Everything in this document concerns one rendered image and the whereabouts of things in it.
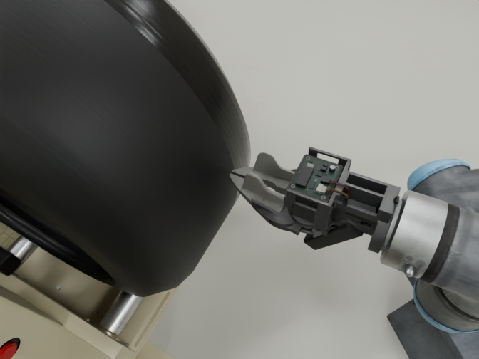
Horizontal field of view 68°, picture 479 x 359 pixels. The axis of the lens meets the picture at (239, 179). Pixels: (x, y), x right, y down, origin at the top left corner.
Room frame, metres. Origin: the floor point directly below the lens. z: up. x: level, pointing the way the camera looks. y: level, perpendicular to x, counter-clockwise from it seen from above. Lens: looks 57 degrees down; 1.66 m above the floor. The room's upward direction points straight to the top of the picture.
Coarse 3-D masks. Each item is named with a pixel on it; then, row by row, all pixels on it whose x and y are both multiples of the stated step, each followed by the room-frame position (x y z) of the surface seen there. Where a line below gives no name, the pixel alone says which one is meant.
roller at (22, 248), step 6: (18, 240) 0.31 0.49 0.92; (24, 240) 0.31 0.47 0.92; (12, 246) 0.30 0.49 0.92; (18, 246) 0.30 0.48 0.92; (24, 246) 0.30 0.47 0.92; (30, 246) 0.30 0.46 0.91; (36, 246) 0.31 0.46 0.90; (12, 252) 0.29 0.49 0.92; (18, 252) 0.29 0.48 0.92; (24, 252) 0.29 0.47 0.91; (30, 252) 0.29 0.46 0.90; (24, 258) 0.28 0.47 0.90
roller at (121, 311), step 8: (120, 296) 0.19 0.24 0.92; (128, 296) 0.19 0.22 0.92; (136, 296) 0.19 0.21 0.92; (120, 304) 0.18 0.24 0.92; (128, 304) 0.18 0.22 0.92; (136, 304) 0.18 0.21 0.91; (112, 312) 0.16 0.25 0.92; (120, 312) 0.16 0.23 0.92; (128, 312) 0.16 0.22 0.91; (104, 320) 0.15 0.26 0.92; (112, 320) 0.15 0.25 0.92; (120, 320) 0.15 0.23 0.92; (128, 320) 0.15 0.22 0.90; (104, 328) 0.13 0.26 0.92; (112, 328) 0.13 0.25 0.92; (120, 328) 0.14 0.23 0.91
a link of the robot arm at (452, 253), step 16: (448, 208) 0.18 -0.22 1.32; (448, 224) 0.16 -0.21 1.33; (464, 224) 0.16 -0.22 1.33; (448, 240) 0.14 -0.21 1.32; (464, 240) 0.14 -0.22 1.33; (448, 256) 0.13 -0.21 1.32; (464, 256) 0.13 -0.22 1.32; (432, 272) 0.12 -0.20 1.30; (448, 272) 0.12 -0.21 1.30; (464, 272) 0.11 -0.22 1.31; (448, 288) 0.11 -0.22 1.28; (464, 288) 0.10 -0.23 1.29; (464, 304) 0.10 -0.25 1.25
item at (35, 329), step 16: (0, 288) 0.16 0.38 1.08; (0, 304) 0.12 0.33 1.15; (16, 304) 0.13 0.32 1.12; (32, 304) 0.17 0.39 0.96; (0, 320) 0.11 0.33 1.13; (16, 320) 0.11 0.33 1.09; (32, 320) 0.12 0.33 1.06; (48, 320) 0.13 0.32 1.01; (0, 336) 0.09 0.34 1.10; (16, 336) 0.10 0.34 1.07; (32, 336) 0.10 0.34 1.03; (48, 336) 0.11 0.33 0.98; (64, 336) 0.12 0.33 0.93; (16, 352) 0.08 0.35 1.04; (32, 352) 0.08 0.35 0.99; (48, 352) 0.09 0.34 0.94; (64, 352) 0.10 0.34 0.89; (80, 352) 0.10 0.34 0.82; (96, 352) 0.11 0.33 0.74
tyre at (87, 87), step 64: (0, 0) 0.33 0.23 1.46; (64, 0) 0.35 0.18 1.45; (128, 0) 0.38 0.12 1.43; (0, 64) 0.26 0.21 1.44; (64, 64) 0.28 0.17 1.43; (128, 64) 0.31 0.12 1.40; (192, 64) 0.35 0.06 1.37; (0, 128) 0.21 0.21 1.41; (64, 128) 0.22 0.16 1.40; (128, 128) 0.24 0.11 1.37; (192, 128) 0.28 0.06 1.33; (0, 192) 0.38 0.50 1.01; (64, 192) 0.18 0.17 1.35; (128, 192) 0.19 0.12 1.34; (192, 192) 0.23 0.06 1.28; (64, 256) 0.26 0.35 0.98; (128, 256) 0.15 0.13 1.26; (192, 256) 0.18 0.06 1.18
